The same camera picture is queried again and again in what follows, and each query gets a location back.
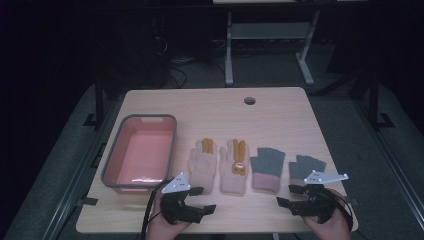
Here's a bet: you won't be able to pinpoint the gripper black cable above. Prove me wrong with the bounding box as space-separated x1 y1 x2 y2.
328 191 355 232
139 179 172 240

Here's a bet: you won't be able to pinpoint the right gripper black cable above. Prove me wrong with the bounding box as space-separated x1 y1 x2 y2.
328 191 355 232

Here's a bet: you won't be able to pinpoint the black metal stand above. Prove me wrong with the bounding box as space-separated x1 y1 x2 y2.
365 68 396 130
83 71 107 128

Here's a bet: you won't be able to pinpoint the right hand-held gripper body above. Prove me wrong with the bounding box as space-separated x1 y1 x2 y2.
290 169 350 225

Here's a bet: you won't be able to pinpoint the white metal desk frame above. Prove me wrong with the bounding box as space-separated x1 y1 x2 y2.
223 9 322 86

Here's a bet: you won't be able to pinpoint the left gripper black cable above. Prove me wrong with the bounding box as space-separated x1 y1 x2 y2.
139 179 172 240

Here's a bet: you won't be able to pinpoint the pink basin with grey rim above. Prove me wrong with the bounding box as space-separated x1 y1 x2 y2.
100 113 178 195

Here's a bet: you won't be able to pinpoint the beige glove with orange animal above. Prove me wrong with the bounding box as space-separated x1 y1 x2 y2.
218 138 250 196

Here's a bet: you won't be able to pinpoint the person's left hand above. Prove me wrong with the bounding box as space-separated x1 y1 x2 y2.
145 196 191 240

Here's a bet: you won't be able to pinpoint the cables on floor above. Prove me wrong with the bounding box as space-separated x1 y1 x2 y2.
162 56 228 90

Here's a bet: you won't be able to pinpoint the person's right hand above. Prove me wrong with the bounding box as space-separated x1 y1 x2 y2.
302 188 353 240

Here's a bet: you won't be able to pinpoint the beige glove with orange fingers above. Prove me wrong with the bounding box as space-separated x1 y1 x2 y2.
187 137 218 195

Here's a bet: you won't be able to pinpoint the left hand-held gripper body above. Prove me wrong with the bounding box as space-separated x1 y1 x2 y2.
159 172 205 225

